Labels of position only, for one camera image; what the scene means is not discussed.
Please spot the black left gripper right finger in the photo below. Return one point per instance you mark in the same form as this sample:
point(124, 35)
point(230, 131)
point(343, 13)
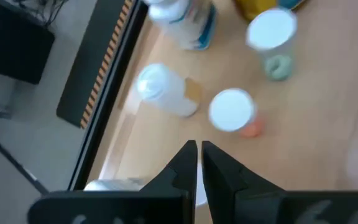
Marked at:
point(222, 180)

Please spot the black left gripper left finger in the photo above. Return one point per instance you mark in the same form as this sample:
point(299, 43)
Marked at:
point(182, 174)

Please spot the white medicine bottle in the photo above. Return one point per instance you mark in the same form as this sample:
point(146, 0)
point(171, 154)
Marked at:
point(185, 25)
point(113, 185)

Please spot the small red vial white cap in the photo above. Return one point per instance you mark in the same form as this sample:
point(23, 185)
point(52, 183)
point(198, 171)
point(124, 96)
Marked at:
point(232, 110)

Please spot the white bottle brown label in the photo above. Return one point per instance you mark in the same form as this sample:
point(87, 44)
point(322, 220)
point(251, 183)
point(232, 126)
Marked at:
point(166, 93)

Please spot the small teal vial white cap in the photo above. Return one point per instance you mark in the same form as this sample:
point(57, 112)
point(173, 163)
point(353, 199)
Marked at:
point(270, 29)

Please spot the large amber bottle yellow cap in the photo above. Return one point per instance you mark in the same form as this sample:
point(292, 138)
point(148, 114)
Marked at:
point(253, 7)

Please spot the wooden shelf with black legs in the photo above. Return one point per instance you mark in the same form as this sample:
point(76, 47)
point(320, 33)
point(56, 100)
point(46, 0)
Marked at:
point(322, 93)

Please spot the black mat with hazard stripes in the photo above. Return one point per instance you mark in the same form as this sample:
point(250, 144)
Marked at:
point(82, 62)

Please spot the black box furniture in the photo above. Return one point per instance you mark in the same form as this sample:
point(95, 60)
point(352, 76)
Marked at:
point(11, 46)

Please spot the black aluminium table frame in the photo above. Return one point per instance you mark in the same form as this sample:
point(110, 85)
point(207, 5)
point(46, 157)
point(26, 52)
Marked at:
point(104, 102)

